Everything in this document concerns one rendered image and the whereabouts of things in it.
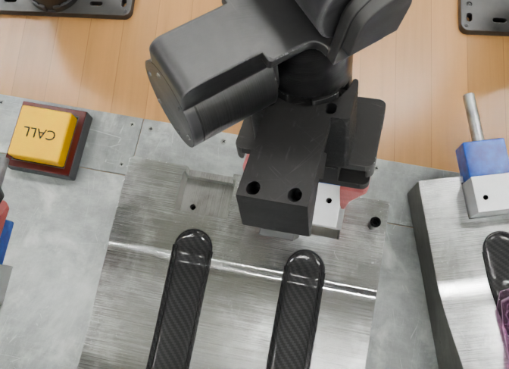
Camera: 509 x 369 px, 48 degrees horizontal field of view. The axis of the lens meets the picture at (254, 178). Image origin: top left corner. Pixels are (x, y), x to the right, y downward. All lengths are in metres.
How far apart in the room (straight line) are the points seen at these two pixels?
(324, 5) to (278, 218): 0.13
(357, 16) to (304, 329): 0.34
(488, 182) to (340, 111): 0.27
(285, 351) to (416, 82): 0.35
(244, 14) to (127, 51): 0.43
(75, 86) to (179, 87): 0.45
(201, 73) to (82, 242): 0.41
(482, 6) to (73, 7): 0.50
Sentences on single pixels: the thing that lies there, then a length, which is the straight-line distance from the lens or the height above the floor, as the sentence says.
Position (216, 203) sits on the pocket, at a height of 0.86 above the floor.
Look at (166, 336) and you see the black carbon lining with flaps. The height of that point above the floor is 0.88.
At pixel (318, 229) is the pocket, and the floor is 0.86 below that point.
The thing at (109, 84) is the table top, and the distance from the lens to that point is 0.73.
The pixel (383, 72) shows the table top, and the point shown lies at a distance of 0.71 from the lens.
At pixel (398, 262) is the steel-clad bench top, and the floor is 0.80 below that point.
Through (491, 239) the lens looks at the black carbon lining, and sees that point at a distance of 0.63.
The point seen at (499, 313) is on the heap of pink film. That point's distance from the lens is 0.60.
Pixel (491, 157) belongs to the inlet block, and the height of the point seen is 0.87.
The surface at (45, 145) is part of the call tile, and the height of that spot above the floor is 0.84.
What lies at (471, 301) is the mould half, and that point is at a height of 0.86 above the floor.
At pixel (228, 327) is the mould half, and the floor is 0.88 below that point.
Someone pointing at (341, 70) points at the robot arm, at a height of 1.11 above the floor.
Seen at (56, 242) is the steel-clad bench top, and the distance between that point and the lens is 0.69.
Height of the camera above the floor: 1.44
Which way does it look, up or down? 75 degrees down
